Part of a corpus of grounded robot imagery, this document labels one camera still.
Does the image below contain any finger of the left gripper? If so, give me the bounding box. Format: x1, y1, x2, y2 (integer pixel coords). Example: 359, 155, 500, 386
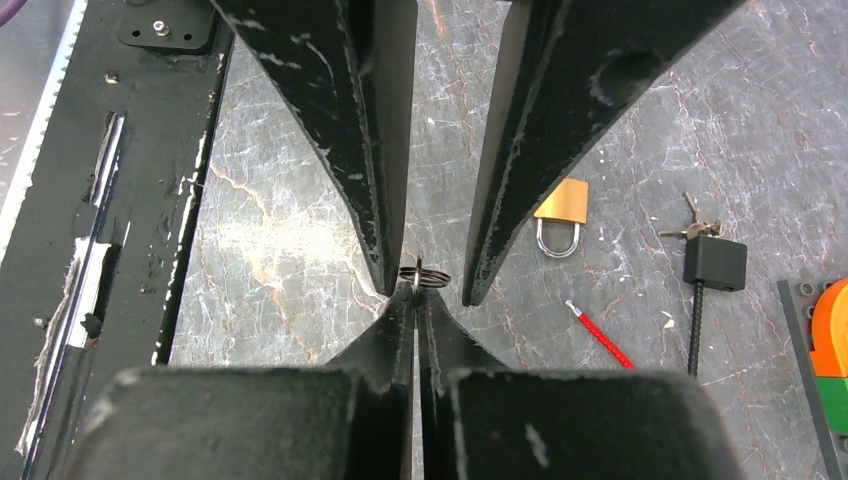
462, 0, 739, 306
215, 1, 418, 296

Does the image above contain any green toy brick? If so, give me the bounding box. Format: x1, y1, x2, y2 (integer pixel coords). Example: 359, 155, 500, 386
816, 377, 847, 434

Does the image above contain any dark flat base plate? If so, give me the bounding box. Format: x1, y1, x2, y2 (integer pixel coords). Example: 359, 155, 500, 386
777, 279, 847, 479

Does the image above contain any light blue toothed strip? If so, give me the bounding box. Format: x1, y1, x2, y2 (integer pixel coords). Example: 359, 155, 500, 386
1, 1, 87, 254

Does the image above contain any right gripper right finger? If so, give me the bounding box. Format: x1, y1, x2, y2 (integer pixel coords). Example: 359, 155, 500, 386
417, 289, 743, 479

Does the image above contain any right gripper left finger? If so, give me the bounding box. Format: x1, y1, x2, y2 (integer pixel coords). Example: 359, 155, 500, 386
64, 284, 414, 479

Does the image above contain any red key with cord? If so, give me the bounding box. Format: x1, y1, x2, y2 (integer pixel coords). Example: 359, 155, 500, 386
398, 255, 636, 369

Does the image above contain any black key with cord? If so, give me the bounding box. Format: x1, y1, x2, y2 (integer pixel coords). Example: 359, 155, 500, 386
658, 192, 748, 377

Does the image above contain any brass padlock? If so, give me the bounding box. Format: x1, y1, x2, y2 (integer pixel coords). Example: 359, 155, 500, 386
534, 178, 589, 259

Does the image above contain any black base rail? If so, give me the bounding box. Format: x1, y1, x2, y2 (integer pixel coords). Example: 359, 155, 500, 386
1, 1, 234, 479

